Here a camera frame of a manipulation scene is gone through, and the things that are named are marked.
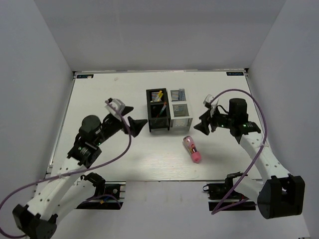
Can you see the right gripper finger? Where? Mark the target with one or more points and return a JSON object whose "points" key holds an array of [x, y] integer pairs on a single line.
{"points": [[203, 127], [206, 116]]}

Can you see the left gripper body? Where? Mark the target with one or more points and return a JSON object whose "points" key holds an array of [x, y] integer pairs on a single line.
{"points": [[110, 127]]}

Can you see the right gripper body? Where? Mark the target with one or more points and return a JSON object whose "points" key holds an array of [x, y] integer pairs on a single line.
{"points": [[224, 121]]}

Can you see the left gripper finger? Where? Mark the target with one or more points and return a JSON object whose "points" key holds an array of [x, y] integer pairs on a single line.
{"points": [[136, 125], [124, 110]]}

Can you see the black pen holder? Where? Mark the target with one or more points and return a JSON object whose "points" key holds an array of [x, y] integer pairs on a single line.
{"points": [[153, 108]]}

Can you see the pink glue tube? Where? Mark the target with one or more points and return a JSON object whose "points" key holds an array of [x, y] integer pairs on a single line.
{"points": [[189, 144]]}

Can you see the clear blue glue bottle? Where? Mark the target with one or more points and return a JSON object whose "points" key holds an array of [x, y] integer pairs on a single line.
{"points": [[181, 94]]}

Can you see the white marker yellow cap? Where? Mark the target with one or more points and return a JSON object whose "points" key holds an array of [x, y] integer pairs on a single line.
{"points": [[157, 98], [161, 94]]}

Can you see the green pen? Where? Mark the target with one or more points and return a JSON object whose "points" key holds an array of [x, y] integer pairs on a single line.
{"points": [[164, 106]]}

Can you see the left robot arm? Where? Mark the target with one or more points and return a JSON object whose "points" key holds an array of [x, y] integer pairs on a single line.
{"points": [[75, 182]]}

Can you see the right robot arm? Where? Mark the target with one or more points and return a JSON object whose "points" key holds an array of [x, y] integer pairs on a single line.
{"points": [[281, 194]]}

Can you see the white pen holder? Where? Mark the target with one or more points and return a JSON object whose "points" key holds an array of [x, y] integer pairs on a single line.
{"points": [[180, 112]]}

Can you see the left corner label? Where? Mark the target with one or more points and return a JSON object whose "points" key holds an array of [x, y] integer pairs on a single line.
{"points": [[85, 76]]}

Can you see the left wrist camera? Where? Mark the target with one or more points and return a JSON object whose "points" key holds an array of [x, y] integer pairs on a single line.
{"points": [[115, 107]]}

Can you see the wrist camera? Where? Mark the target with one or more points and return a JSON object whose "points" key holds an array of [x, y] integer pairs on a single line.
{"points": [[115, 107], [211, 103]]}

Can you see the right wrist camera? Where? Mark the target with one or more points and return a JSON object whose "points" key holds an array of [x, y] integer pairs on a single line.
{"points": [[211, 103]]}

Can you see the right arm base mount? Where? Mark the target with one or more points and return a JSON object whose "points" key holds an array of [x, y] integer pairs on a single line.
{"points": [[216, 191]]}

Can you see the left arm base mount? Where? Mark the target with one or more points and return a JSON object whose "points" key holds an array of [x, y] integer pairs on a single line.
{"points": [[111, 199]]}

